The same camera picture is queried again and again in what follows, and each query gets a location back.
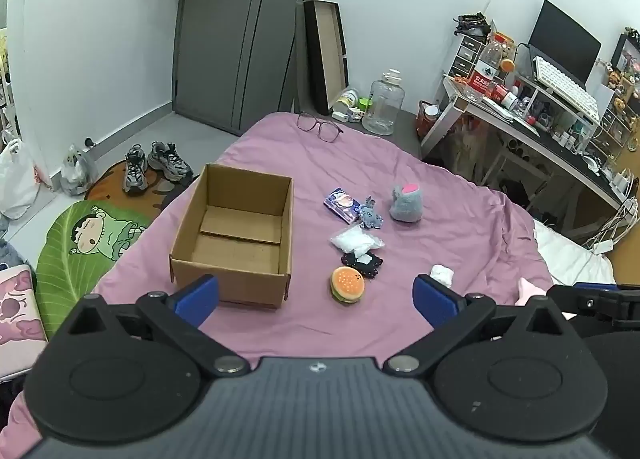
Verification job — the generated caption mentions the grey door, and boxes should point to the grey door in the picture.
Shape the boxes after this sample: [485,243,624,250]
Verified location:
[172,0,337,138]

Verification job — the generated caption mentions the white can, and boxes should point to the white can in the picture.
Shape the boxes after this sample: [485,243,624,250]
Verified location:
[333,87,360,115]

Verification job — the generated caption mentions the small blue dragon plush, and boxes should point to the small blue dragon plush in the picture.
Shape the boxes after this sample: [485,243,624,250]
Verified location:
[357,196,384,230]

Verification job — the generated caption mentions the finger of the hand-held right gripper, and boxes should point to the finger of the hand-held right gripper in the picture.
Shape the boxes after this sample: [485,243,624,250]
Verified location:
[546,282,640,327]

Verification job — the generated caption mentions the pink cartoon cushion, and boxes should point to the pink cartoon cushion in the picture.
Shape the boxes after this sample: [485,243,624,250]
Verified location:
[0,263,49,381]

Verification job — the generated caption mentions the red flask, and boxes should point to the red flask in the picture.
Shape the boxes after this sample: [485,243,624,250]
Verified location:
[415,100,441,140]

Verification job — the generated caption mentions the clear bag of white stuffing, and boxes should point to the clear bag of white stuffing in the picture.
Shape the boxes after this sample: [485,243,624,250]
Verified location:
[328,223,384,258]

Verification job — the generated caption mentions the clear bottle red label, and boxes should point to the clear bottle red label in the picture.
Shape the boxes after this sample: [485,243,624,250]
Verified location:
[469,32,506,95]

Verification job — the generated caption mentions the large clear water jug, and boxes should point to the large clear water jug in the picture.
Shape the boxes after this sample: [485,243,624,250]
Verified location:
[360,68,405,136]

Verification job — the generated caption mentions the burger plush toy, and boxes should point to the burger plush toy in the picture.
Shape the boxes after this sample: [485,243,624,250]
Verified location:
[329,266,366,305]

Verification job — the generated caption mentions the black shallow cardboard tray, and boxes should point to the black shallow cardboard tray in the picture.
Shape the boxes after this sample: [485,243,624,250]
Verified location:
[303,0,350,116]

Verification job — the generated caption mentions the white keyboard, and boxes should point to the white keyboard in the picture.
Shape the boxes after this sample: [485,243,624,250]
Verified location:
[532,56,600,125]

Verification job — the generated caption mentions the green leaf cartoon mat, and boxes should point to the green leaf cartoon mat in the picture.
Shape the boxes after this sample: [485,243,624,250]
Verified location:
[34,201,154,340]

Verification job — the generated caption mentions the purple printed packet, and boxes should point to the purple printed packet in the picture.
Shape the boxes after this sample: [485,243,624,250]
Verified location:
[323,187,360,224]

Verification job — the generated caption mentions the black patterned small pouch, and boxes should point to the black patterned small pouch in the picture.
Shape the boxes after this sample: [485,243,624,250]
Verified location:
[339,251,384,281]

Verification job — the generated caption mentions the small white soft toy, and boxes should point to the small white soft toy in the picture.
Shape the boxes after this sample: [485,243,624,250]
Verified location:
[430,264,454,289]

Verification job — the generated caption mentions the dark-framed eyeglasses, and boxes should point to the dark-framed eyeglasses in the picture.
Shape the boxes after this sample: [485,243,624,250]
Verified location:
[296,112,345,144]

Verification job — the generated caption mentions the grey plastic bag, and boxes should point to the grey plastic bag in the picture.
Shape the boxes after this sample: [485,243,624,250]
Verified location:
[60,143,100,196]

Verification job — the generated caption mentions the white plastic bag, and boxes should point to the white plastic bag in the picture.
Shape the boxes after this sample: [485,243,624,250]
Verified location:
[0,138,40,220]

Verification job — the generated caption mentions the black computer monitor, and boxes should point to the black computer monitor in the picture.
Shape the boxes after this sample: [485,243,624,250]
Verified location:
[528,0,603,88]

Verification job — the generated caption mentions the framed picture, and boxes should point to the framed picture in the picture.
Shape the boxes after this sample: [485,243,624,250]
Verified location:
[610,31,640,86]

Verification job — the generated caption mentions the white duvet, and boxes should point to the white duvet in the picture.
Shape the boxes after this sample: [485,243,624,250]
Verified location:
[532,218,617,286]

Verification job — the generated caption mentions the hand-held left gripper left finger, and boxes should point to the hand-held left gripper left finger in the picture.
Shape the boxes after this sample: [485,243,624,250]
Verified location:
[65,274,252,380]

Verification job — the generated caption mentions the grey sneaker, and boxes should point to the grey sneaker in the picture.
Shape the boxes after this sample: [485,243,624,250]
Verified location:
[147,141,195,184]
[122,147,150,196]

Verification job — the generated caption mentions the white desk dark top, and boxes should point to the white desk dark top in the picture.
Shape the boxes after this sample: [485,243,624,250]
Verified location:
[419,76,627,246]

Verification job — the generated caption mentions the pink bed sheet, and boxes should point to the pink bed sheet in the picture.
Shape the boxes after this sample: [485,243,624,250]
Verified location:
[9,111,554,442]

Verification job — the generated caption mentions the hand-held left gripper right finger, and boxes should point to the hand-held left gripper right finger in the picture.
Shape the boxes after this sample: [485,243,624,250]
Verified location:
[384,274,576,376]

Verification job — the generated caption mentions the grey plush toy pink patch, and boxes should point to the grey plush toy pink patch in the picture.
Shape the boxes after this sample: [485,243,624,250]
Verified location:
[389,182,425,224]

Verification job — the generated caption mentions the brown cardboard box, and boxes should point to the brown cardboard box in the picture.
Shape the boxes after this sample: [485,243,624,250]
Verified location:
[169,163,294,310]

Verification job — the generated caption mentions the brown round rug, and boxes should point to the brown round rug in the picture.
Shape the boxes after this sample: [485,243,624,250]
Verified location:
[83,159,199,220]

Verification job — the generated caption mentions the small desktop drawer unit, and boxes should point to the small desktop drawer unit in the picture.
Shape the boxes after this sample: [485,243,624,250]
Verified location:
[448,31,489,80]

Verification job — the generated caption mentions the white power cables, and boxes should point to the white power cables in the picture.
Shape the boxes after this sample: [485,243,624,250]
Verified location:
[584,196,640,256]

